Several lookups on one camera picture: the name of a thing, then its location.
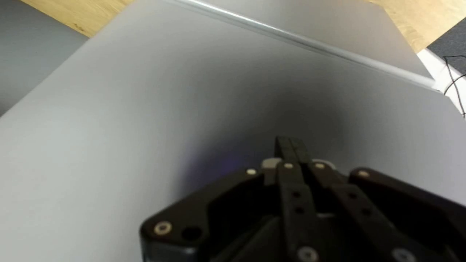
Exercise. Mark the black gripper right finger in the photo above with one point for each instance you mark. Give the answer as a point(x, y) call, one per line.
point(350, 213)

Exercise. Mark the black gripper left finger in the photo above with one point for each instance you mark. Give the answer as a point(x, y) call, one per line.
point(297, 213)

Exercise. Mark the grey cabinet drawer without slot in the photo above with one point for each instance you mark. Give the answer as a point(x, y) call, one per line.
point(121, 146)

